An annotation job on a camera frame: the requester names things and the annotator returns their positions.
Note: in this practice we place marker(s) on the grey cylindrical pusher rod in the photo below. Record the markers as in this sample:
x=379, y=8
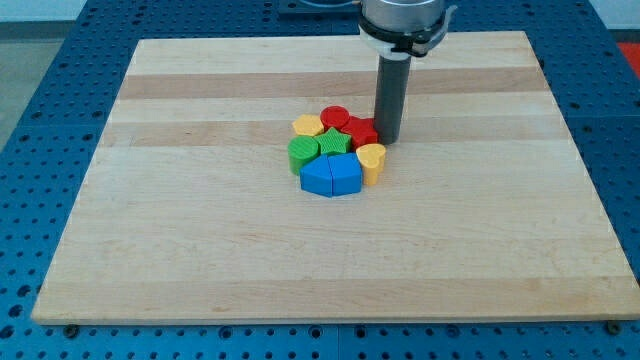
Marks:
x=391, y=85

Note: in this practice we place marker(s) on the red star block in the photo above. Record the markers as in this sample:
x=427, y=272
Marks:
x=361, y=131

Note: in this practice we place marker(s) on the red cylinder block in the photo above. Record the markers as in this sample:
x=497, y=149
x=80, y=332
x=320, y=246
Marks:
x=334, y=117

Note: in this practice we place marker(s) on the yellow heart block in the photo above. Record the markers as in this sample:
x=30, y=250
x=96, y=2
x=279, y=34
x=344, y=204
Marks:
x=372, y=160

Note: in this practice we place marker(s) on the green star block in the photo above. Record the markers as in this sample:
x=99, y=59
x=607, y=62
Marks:
x=333, y=142

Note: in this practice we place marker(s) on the yellow pentagon block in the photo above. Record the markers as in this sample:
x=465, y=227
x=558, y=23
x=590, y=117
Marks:
x=308, y=125

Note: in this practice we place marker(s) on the blue block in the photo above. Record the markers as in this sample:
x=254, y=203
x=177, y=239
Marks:
x=346, y=174
x=316, y=177

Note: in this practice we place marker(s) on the green cylinder block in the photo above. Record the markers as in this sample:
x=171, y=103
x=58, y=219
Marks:
x=302, y=150

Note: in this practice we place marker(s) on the wooden board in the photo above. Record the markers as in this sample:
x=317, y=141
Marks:
x=189, y=215

